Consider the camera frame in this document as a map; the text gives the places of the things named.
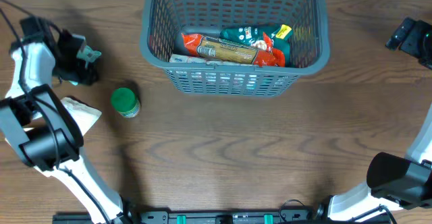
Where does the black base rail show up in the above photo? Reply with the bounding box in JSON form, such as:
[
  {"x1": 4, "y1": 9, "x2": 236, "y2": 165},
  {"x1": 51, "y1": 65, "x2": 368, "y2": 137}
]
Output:
[{"x1": 52, "y1": 208, "x2": 392, "y2": 224}]

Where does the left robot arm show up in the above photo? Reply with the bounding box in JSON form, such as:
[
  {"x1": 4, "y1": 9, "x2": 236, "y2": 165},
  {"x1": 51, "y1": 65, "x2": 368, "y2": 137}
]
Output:
[{"x1": 1, "y1": 16, "x2": 132, "y2": 223}]

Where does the light blue snack packet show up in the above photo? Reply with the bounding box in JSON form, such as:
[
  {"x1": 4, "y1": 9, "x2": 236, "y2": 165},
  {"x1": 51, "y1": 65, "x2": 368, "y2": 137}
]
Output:
[{"x1": 69, "y1": 45, "x2": 102, "y2": 86}]

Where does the tissue multipack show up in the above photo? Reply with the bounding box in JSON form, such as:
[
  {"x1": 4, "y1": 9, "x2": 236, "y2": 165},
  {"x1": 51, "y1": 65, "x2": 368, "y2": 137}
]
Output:
[{"x1": 169, "y1": 54, "x2": 256, "y2": 83}]

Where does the orange spaghetti packet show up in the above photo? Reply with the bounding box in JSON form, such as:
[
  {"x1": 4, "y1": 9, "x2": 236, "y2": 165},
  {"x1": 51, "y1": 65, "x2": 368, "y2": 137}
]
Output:
[{"x1": 182, "y1": 34, "x2": 286, "y2": 67}]

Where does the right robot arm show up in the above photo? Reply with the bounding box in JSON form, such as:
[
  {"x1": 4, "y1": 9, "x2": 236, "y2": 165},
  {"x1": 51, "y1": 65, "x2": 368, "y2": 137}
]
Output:
[{"x1": 314, "y1": 114, "x2": 431, "y2": 223}]

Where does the green lid jar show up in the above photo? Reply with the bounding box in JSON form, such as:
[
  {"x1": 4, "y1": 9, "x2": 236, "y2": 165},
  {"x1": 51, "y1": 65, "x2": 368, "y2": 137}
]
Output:
[{"x1": 110, "y1": 88, "x2": 140, "y2": 118}]

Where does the grey plastic basket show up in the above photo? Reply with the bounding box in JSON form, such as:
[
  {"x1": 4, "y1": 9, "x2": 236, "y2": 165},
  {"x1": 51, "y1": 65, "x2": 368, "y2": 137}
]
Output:
[{"x1": 140, "y1": 0, "x2": 330, "y2": 97}]

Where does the cream paper pouch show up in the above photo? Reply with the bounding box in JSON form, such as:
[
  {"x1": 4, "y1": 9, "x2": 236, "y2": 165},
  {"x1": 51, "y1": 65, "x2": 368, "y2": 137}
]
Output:
[{"x1": 5, "y1": 97, "x2": 103, "y2": 144}]

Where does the green coffee bag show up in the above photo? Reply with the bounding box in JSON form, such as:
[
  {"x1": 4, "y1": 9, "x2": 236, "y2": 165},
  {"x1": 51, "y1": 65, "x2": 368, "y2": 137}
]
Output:
[{"x1": 220, "y1": 24, "x2": 293, "y2": 67}]

